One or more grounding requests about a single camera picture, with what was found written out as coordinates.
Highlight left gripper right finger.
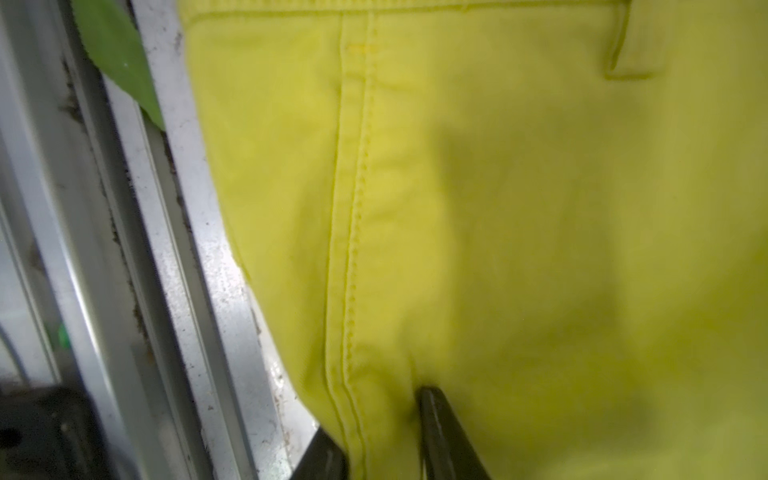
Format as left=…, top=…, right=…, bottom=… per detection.
left=417, top=386, right=490, bottom=480

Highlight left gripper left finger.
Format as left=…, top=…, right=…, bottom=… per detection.
left=290, top=428, right=348, bottom=480

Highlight lime green long pants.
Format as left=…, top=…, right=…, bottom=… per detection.
left=177, top=1, right=767, bottom=479

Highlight aluminium front rail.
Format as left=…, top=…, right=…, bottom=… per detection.
left=1, top=1, right=314, bottom=479

